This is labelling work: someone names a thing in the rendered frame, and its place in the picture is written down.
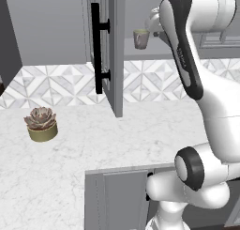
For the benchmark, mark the grey wall cabinet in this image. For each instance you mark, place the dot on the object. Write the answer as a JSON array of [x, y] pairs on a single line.
[[140, 54]]

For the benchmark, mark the dark grey cabinet side panel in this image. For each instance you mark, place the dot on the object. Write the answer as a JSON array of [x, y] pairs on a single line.
[[8, 39]]

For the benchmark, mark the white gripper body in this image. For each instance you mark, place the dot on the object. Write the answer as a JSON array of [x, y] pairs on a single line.
[[153, 20]]

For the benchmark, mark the grey base cabinet door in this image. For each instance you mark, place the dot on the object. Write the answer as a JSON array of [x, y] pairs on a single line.
[[122, 199]]

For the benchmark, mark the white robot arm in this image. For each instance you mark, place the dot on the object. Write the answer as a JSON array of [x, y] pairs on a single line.
[[215, 121]]

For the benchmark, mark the beige cup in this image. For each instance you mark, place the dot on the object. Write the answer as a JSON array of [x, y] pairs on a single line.
[[141, 39]]

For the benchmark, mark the grey base cabinet front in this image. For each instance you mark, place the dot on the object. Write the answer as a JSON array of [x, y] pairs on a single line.
[[233, 217]]

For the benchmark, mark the succulent in olive pot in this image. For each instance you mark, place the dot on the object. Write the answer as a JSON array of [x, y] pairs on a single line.
[[41, 124]]

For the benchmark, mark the grey panelled cabinet door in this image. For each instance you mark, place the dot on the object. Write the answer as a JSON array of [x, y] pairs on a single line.
[[218, 41]]

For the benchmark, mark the grey wall cabinet door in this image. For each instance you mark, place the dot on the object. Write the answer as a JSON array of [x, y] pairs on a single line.
[[116, 52]]

